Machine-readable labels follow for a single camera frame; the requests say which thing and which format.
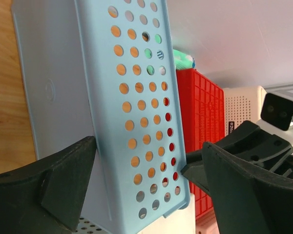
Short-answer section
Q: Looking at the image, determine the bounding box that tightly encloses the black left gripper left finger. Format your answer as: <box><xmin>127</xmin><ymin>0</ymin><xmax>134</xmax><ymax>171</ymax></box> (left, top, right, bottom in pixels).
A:
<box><xmin>0</xmin><ymin>136</ymin><xmax>96</xmax><ymax>234</ymax></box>

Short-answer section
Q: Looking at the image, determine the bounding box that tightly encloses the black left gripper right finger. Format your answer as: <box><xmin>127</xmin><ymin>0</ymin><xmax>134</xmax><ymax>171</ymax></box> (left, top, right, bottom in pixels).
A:
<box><xmin>202</xmin><ymin>142</ymin><xmax>293</xmax><ymax>234</ymax></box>

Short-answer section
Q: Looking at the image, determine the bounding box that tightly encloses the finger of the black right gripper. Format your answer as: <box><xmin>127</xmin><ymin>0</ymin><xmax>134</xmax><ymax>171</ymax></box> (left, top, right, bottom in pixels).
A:
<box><xmin>185</xmin><ymin>120</ymin><xmax>293</xmax><ymax>171</ymax></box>
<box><xmin>181</xmin><ymin>150</ymin><xmax>210</xmax><ymax>195</ymax></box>

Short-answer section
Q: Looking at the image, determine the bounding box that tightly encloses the large cream perforated container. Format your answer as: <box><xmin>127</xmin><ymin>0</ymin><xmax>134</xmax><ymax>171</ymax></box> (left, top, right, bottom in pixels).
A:
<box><xmin>224</xmin><ymin>86</ymin><xmax>267</xmax><ymax>135</ymax></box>

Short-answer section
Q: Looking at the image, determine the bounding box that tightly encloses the white perforated basket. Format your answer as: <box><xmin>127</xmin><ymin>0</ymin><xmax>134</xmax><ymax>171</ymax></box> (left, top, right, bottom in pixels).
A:
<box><xmin>76</xmin><ymin>194</ymin><xmax>196</xmax><ymax>234</ymax></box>

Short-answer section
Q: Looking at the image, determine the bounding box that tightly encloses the red plastic tray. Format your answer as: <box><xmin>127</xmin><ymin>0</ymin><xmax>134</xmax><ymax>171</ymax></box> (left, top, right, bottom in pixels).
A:
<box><xmin>176</xmin><ymin>69</ymin><xmax>226</xmax><ymax>220</ymax></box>

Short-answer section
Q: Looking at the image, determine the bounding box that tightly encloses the pink perforated basket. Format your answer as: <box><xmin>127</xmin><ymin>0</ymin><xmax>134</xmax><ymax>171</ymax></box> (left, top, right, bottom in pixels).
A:
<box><xmin>196</xmin><ymin>211</ymin><xmax>220</xmax><ymax>234</ymax></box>

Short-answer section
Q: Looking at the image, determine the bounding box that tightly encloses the green white wipes packet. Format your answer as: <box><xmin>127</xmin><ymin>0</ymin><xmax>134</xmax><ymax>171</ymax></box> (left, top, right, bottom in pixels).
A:
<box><xmin>144</xmin><ymin>34</ymin><xmax>195</xmax><ymax>76</ymax></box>

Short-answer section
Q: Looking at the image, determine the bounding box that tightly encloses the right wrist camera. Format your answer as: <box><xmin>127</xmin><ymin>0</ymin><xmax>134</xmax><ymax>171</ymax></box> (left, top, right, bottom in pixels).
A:
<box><xmin>256</xmin><ymin>90</ymin><xmax>293</xmax><ymax>147</ymax></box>

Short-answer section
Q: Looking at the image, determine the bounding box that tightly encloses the aluminium corner frame post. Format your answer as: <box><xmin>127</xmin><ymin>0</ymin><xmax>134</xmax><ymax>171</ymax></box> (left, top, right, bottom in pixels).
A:
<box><xmin>264</xmin><ymin>83</ymin><xmax>293</xmax><ymax>92</ymax></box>

